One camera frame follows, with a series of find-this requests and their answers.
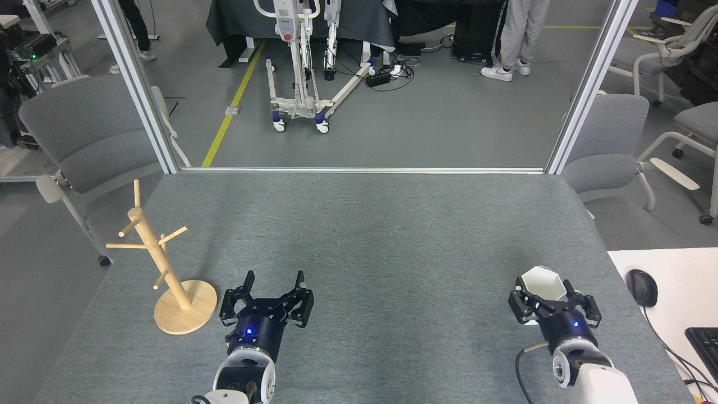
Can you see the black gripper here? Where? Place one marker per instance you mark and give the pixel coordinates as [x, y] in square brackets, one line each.
[566, 328]
[261, 334]

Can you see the white hexagonal cup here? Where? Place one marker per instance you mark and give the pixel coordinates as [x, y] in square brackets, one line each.
[541, 283]

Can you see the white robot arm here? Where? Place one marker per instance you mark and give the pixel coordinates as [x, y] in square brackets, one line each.
[594, 381]
[247, 373]

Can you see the wooden cup rack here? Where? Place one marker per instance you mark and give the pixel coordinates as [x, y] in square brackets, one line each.
[185, 311]

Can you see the black computer mouse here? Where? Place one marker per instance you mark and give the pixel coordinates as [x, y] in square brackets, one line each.
[642, 287]

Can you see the white desk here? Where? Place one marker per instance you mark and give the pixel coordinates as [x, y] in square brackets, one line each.
[679, 280]

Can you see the black keyboard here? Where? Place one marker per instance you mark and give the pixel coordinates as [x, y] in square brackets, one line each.
[705, 345]

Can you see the metal floor plate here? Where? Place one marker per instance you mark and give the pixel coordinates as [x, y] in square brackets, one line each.
[233, 110]

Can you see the white stand on wheels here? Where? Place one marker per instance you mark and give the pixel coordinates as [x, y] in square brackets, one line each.
[305, 104]

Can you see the grey chair with white armrest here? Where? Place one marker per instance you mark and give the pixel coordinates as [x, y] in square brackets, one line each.
[701, 123]

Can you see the grey chair with beige armrest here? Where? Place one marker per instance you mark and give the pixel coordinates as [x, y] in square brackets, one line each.
[90, 134]

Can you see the black power strip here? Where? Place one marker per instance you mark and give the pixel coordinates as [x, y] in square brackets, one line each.
[378, 79]

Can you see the person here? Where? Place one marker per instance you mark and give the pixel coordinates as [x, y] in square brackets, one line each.
[140, 28]
[519, 33]

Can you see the black box under table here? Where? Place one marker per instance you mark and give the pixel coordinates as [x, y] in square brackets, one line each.
[474, 36]

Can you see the dark cloth covered table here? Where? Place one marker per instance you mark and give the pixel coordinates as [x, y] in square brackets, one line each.
[241, 22]

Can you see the white mesh office chair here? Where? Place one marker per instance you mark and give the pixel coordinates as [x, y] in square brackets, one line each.
[673, 45]

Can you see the equipment cart with green light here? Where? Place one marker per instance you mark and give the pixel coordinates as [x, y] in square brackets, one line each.
[39, 53]

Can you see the grey chair with white frame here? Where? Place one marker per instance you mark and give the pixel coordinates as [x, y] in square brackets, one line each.
[608, 140]

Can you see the silver aluminium post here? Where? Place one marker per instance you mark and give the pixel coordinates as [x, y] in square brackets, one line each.
[137, 84]
[589, 84]

